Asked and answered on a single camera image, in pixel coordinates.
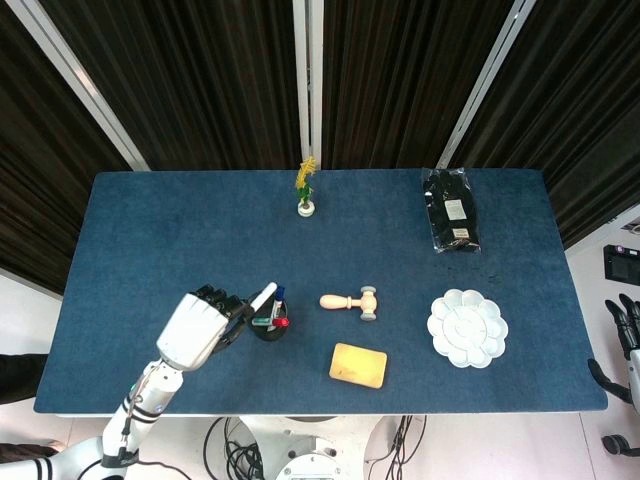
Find black-capped white marker pen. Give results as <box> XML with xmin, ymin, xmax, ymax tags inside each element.
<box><xmin>249</xmin><ymin>282</ymin><xmax>279</xmax><ymax>312</ymax></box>

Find dark fabric item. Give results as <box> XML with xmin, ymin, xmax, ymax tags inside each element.
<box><xmin>0</xmin><ymin>352</ymin><xmax>49</xmax><ymax>405</ymax></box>

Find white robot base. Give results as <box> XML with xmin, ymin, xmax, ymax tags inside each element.
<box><xmin>234</xmin><ymin>414</ymin><xmax>401</xmax><ymax>480</ymax></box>

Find black caster wheel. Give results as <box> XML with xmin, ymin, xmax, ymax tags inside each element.
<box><xmin>601</xmin><ymin>433</ymin><xmax>634</xmax><ymax>457</ymax></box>

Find black gloves in plastic bag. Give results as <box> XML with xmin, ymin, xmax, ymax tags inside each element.
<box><xmin>421</xmin><ymin>167</ymin><xmax>485</xmax><ymax>255</ymax></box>

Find black floor cable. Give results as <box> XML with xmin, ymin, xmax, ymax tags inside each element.
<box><xmin>202</xmin><ymin>416</ymin><xmax>266</xmax><ymax>480</ymax></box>
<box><xmin>364</xmin><ymin>414</ymin><xmax>429</xmax><ymax>464</ymax></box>

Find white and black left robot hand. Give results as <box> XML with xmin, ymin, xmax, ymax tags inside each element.
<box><xmin>155</xmin><ymin>283</ymin><xmax>256</xmax><ymax>371</ymax></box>

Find yellow sponge block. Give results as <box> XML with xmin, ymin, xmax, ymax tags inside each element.
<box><xmin>328</xmin><ymin>342</ymin><xmax>389</xmax><ymax>390</ymax></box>

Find white frame post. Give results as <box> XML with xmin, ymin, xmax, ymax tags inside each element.
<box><xmin>292</xmin><ymin>0</ymin><xmax>325</xmax><ymax>171</ymax></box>
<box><xmin>9</xmin><ymin>0</ymin><xmax>151</xmax><ymax>172</ymax></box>
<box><xmin>434</xmin><ymin>0</ymin><xmax>539</xmax><ymax>171</ymax></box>

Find wooden toy hammer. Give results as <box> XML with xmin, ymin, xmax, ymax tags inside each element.
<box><xmin>319</xmin><ymin>285</ymin><xmax>380</xmax><ymax>322</ymax></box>

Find artificial plant in white base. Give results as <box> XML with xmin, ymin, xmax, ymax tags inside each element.
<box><xmin>292</xmin><ymin>155</ymin><xmax>319</xmax><ymax>218</ymax></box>

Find blue fabric table cover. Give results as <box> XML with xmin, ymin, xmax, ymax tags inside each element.
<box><xmin>33</xmin><ymin>169</ymin><xmax>609</xmax><ymax>416</ymax></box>

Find white flower-shaped paint palette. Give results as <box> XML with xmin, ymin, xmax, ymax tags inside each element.
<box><xmin>426</xmin><ymin>288</ymin><xmax>510</xmax><ymax>371</ymax></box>

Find black electronic device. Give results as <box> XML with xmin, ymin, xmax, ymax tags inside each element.
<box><xmin>602</xmin><ymin>243</ymin><xmax>640</xmax><ymax>282</ymax></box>

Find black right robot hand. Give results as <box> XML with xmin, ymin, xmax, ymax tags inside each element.
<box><xmin>587</xmin><ymin>293</ymin><xmax>640</xmax><ymax>406</ymax></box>

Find black mesh pen holder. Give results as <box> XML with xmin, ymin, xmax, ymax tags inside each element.
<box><xmin>248</xmin><ymin>299</ymin><xmax>291</xmax><ymax>344</ymax></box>

